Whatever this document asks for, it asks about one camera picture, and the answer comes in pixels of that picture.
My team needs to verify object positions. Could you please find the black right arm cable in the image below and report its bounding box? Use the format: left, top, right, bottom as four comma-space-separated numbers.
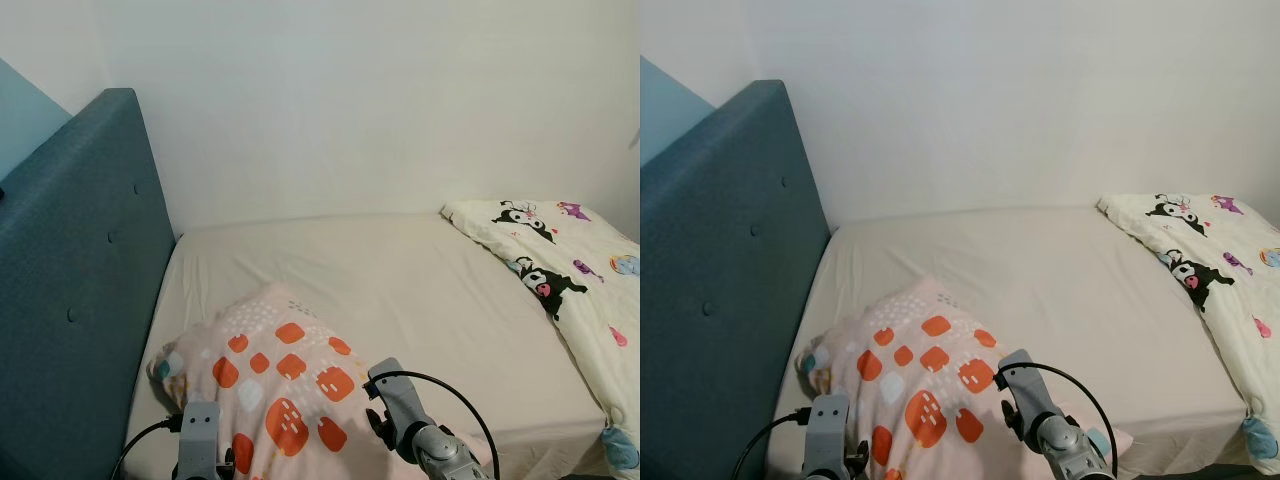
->
364, 369, 500, 473
994, 361, 1120, 473

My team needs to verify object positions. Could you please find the pink pillow with orange spots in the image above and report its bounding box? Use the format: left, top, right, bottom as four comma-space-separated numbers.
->
147, 282, 497, 480
796, 276, 1137, 480

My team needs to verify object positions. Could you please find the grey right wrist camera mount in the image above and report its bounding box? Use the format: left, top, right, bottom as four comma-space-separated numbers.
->
367, 357, 433, 443
997, 348, 1058, 429

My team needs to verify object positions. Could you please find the teal upholstered headboard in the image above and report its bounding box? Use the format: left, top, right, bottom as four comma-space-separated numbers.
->
640, 80, 832, 480
0, 88, 177, 480

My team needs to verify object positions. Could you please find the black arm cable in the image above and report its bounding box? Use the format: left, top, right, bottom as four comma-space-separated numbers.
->
364, 369, 500, 473
994, 361, 1120, 473
111, 414, 187, 480
731, 406, 814, 480

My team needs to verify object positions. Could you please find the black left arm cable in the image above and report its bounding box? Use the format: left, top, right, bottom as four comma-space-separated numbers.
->
111, 414, 187, 480
731, 406, 814, 480

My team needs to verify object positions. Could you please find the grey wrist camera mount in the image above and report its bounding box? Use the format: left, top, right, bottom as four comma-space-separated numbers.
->
997, 348, 1058, 429
178, 401, 222, 480
367, 357, 433, 443
806, 393, 852, 480

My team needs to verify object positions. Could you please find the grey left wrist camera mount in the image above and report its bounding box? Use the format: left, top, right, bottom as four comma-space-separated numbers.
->
178, 401, 222, 480
806, 393, 852, 480

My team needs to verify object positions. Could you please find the cream cartoon print quilt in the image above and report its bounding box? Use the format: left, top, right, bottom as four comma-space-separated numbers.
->
1096, 191, 1280, 463
440, 198, 641, 471

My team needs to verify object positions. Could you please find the beige mattress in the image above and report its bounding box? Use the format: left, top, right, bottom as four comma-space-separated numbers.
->
124, 211, 626, 480
778, 206, 1263, 480

